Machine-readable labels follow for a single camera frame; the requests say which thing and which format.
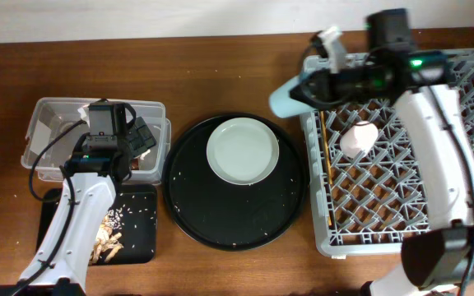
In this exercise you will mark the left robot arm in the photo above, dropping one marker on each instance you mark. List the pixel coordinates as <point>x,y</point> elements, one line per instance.
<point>94,175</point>

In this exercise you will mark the pink plastic cup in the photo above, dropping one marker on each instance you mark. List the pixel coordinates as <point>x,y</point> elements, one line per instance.
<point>359,139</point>

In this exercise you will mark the rectangular black tray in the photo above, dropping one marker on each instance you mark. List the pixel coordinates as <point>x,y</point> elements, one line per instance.
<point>133,215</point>

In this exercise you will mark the white napkin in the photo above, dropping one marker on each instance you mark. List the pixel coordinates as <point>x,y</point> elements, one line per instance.
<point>84,113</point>

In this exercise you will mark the clear plastic waste bin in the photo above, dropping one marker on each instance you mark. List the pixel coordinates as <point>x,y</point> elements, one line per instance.
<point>53,115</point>

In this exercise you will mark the grey dishwasher rack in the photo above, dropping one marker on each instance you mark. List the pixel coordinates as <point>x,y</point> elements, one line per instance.
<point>377,200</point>

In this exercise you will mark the grey round plate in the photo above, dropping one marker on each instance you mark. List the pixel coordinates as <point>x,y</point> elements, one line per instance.
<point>242,151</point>

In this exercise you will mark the round black tray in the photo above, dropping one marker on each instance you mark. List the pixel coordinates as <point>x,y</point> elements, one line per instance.
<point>225,216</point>

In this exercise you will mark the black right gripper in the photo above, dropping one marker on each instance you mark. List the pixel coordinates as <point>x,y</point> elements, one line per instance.
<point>313,85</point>

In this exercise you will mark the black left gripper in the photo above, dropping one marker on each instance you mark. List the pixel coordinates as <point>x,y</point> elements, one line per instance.
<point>141,136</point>

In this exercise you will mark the blue plastic cup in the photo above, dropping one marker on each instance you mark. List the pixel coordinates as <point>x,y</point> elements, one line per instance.
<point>282,105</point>

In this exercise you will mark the food scraps pile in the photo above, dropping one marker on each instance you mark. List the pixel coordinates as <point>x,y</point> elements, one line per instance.
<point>107,244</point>

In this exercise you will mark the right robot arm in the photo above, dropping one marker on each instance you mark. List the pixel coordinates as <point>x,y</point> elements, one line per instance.
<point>442,258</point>

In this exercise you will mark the gold coffee sachet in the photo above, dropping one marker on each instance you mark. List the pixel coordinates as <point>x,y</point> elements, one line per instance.
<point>135,164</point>

